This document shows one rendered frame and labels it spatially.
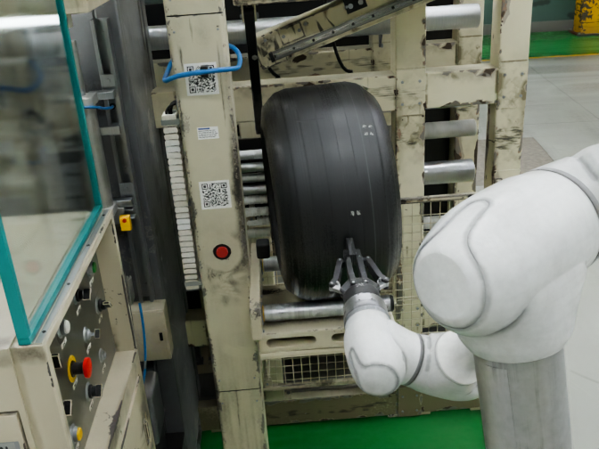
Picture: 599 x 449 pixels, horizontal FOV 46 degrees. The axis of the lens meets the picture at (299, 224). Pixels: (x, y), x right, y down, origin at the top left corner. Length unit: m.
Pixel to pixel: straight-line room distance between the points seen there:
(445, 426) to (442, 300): 2.16
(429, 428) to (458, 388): 1.52
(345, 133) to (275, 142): 0.16
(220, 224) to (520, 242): 1.17
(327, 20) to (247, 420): 1.17
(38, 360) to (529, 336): 0.74
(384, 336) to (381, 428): 1.59
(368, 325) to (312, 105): 0.61
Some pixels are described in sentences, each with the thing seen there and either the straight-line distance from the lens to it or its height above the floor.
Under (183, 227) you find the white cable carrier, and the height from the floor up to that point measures 1.13.
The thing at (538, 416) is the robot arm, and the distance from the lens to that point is 0.85.
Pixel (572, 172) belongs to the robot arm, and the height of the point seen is 1.57.
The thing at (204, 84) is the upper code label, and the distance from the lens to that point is 1.68.
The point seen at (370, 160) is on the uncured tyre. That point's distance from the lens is 1.60.
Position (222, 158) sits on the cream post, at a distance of 1.73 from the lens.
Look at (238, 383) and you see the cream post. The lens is 2.04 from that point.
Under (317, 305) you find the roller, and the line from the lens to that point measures 1.83.
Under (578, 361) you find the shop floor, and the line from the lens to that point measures 3.32.
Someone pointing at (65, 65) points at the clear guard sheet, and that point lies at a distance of 1.50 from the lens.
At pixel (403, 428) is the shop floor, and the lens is 2.86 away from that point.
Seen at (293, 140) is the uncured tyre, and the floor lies 1.38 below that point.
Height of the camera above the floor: 1.85
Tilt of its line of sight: 24 degrees down
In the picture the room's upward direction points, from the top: 4 degrees counter-clockwise
